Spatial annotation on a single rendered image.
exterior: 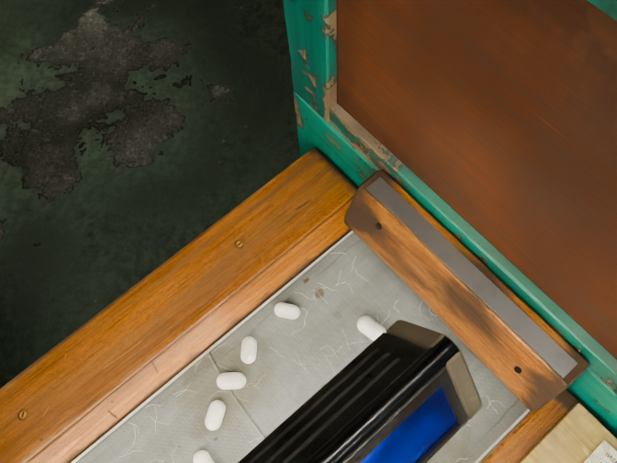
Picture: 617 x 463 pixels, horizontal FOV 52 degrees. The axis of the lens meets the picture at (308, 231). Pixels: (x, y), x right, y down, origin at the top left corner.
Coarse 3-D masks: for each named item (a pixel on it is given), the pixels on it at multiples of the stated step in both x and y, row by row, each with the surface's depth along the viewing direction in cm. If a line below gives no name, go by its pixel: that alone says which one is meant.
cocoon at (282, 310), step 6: (276, 306) 76; (282, 306) 76; (288, 306) 76; (294, 306) 76; (276, 312) 76; (282, 312) 76; (288, 312) 75; (294, 312) 75; (288, 318) 76; (294, 318) 76
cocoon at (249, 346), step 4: (248, 336) 75; (244, 340) 74; (248, 340) 74; (252, 340) 74; (244, 344) 74; (248, 344) 74; (252, 344) 74; (256, 344) 75; (244, 348) 74; (248, 348) 74; (252, 348) 74; (256, 348) 75; (244, 352) 74; (248, 352) 74; (252, 352) 74; (244, 356) 74; (248, 356) 73; (252, 356) 74; (244, 360) 74; (248, 360) 74; (252, 360) 74
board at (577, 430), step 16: (576, 416) 67; (592, 416) 67; (560, 432) 67; (576, 432) 67; (592, 432) 67; (608, 432) 67; (544, 448) 66; (560, 448) 66; (576, 448) 66; (592, 448) 66
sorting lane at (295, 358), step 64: (320, 256) 80; (256, 320) 77; (320, 320) 77; (384, 320) 76; (192, 384) 74; (256, 384) 74; (320, 384) 74; (128, 448) 72; (192, 448) 71; (448, 448) 70
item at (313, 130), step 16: (304, 112) 80; (304, 128) 84; (320, 128) 79; (304, 144) 88; (320, 144) 83; (336, 144) 78; (336, 160) 82; (352, 160) 77; (352, 176) 81; (368, 176) 77; (576, 384) 68; (592, 384) 64; (592, 400) 67; (608, 400) 64; (608, 416) 67
